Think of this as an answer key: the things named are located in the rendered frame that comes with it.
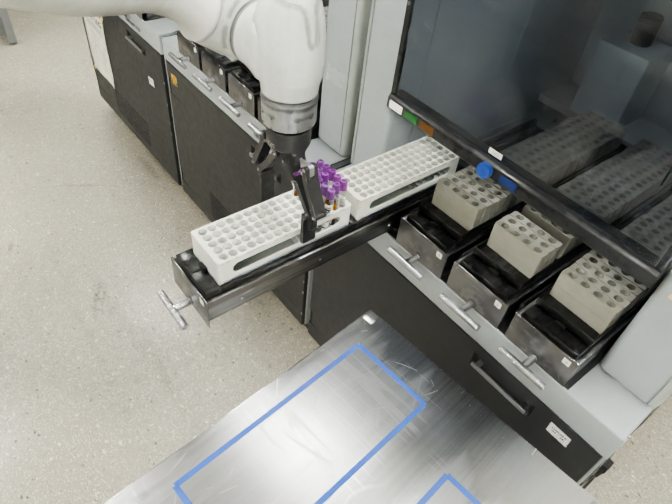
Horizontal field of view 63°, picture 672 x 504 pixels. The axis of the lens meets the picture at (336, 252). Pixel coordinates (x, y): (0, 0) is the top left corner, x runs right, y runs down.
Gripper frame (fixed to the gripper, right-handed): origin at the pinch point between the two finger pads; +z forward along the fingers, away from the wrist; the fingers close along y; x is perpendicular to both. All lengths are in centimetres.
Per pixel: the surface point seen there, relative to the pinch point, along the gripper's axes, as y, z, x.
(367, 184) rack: 1.6, -0.4, 18.8
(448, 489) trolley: 54, 4, -11
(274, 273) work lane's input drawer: 6.8, 5.8, -7.3
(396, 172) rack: 1.2, 0.3, 27.5
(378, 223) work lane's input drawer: 6.8, 6.2, 18.5
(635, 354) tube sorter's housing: 57, 4, 32
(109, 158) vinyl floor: -154, 86, 10
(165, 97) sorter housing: -109, 36, 23
